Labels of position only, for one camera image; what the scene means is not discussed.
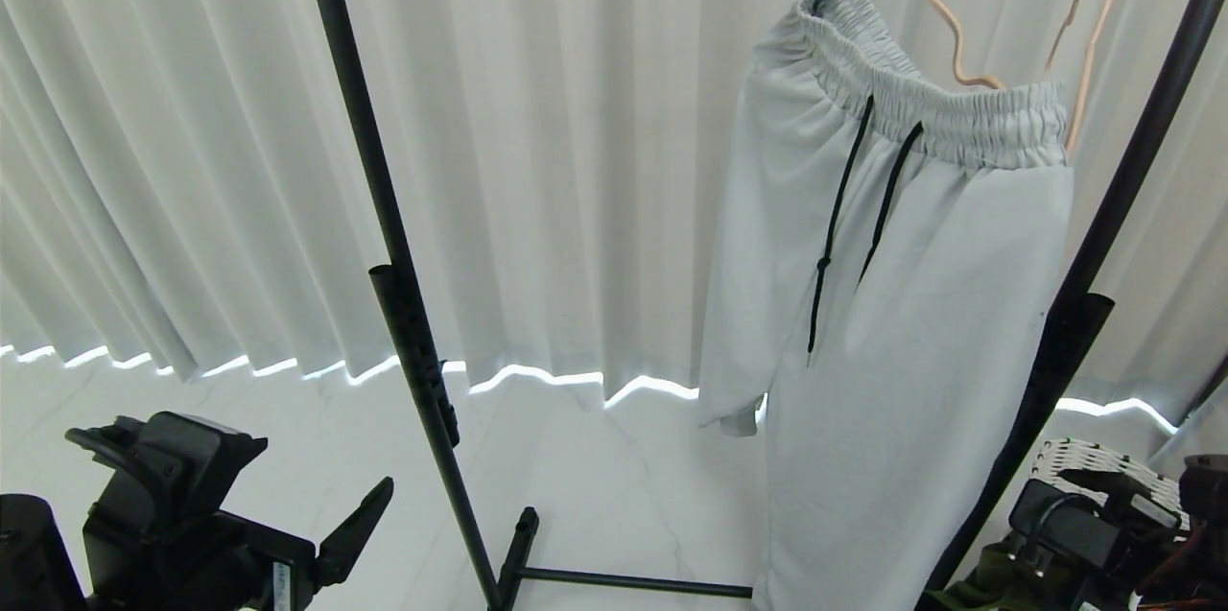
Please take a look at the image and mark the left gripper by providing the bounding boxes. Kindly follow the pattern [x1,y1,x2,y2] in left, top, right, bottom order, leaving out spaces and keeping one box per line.
[84,477,395,611]

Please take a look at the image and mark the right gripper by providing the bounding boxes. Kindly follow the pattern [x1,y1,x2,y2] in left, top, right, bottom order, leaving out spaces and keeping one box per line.
[1057,467,1184,536]

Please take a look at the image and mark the green garment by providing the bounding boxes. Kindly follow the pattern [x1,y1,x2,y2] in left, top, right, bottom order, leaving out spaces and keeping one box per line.
[945,539,1075,611]

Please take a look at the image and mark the pale grey shorts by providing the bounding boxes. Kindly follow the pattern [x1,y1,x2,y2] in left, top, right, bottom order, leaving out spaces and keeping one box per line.
[698,0,1075,611]

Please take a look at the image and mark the pink clothes hanger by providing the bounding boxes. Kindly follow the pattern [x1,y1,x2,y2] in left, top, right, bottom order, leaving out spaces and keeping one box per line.
[830,0,1004,92]
[1044,0,1122,153]

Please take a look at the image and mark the white laundry basket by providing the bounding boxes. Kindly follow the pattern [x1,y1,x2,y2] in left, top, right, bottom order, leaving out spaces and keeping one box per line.
[1031,438,1193,535]

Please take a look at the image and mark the black clothes rack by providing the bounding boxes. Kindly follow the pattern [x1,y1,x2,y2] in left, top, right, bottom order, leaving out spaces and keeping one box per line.
[295,0,1228,611]

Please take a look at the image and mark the white curtain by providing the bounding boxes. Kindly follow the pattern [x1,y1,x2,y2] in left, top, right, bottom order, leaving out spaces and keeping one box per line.
[0,0,1228,430]

